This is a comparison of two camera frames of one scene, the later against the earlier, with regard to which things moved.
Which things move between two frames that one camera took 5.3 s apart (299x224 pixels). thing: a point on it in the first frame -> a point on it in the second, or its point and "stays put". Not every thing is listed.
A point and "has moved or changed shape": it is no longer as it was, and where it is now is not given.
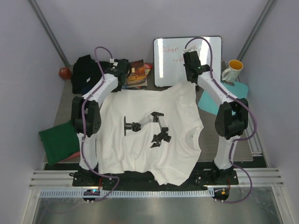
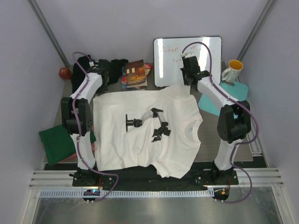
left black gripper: x=118 y=89 -> x=100 y=91
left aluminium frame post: x=38 y=11 stays put
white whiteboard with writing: x=168 y=58 stays put
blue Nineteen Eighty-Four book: x=124 y=87 stays put
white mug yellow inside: x=232 y=74 stays put
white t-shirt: x=174 y=162 has moved or changed shape
